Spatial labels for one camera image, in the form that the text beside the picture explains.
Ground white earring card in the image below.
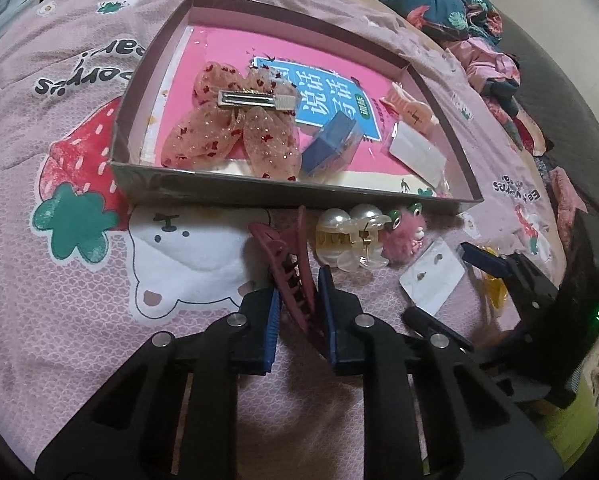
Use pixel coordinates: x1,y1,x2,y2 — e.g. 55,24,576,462
399,238,465,316

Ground yellow clips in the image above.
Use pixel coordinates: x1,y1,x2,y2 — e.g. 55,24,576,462
478,269,508,315

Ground pink fluffy frog keychain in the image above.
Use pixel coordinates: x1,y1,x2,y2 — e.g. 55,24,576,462
380,203,426,266

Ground pearl claw clip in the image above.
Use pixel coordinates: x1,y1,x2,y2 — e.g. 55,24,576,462
315,204,392,272

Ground maroon hair clip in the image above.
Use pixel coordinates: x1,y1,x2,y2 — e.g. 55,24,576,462
249,206,319,335

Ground clear bagged earring card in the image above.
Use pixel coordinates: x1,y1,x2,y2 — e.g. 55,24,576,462
388,122,447,188

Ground beige claw clip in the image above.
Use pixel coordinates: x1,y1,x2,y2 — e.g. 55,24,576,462
380,82,439,136

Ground pink mesh bow clip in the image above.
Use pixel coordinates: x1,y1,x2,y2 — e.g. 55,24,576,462
160,62,301,181

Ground green sleeve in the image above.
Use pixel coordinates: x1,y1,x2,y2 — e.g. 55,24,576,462
528,379,599,470

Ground pink fuzzy cloth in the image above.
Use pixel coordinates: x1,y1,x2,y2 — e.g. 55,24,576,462
549,167,588,252

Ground pink printed quilt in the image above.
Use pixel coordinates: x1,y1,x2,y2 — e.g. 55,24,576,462
0,0,565,479

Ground dark grey headboard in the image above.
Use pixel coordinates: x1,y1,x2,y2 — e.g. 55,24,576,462
499,16,599,219

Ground pink book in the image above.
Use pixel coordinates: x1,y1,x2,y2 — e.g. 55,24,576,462
141,24,441,196

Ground pink pajama garment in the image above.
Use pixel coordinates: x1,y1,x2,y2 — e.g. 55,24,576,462
445,37,521,99

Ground dark cardboard box tray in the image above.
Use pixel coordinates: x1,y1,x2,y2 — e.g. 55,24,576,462
109,0,483,214

